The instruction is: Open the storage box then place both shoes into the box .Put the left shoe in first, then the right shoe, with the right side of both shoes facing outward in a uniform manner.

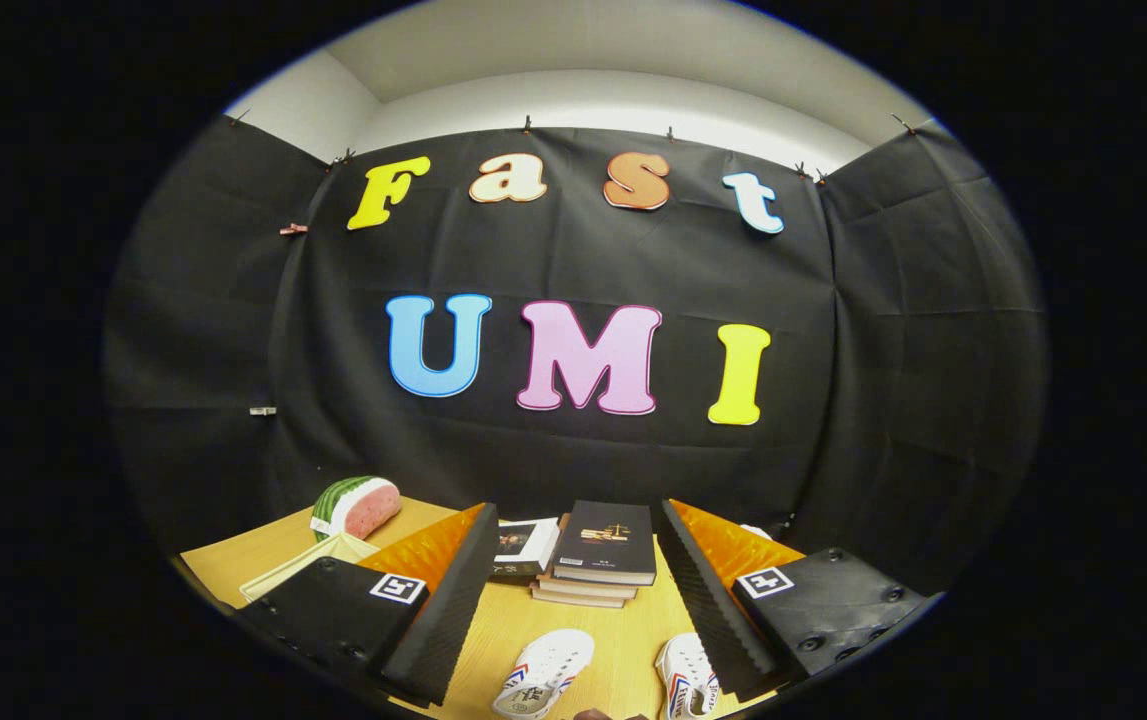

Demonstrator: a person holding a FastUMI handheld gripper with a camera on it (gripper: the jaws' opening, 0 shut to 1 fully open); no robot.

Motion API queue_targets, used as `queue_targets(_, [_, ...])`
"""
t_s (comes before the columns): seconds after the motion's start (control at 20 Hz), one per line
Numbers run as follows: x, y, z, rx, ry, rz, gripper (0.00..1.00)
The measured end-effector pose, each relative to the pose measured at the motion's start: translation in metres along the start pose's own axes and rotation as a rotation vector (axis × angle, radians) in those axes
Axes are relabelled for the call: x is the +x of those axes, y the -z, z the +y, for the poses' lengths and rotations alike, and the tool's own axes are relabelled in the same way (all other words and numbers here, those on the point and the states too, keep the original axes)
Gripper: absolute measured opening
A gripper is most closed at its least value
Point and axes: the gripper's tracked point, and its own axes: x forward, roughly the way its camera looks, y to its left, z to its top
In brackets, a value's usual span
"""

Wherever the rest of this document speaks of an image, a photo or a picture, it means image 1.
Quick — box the black cover book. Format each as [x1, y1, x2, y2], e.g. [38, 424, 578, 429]
[553, 500, 658, 587]

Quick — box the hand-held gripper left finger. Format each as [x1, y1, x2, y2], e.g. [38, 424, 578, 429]
[238, 503, 500, 707]

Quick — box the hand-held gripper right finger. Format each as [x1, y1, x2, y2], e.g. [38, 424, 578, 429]
[655, 499, 944, 703]

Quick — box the beige fabric storage box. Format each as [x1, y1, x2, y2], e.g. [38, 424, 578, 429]
[239, 532, 381, 604]

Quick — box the white portrait cover book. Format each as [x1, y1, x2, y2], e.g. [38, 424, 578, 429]
[489, 517, 562, 585]

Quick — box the watermelon slice toy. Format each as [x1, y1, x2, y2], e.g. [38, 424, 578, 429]
[310, 476, 402, 542]

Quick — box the white striped canvas shoe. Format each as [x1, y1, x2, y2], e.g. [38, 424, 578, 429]
[655, 632, 722, 720]
[491, 628, 596, 720]

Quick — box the black backdrop cloth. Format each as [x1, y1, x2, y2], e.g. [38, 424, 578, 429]
[105, 110, 1049, 601]

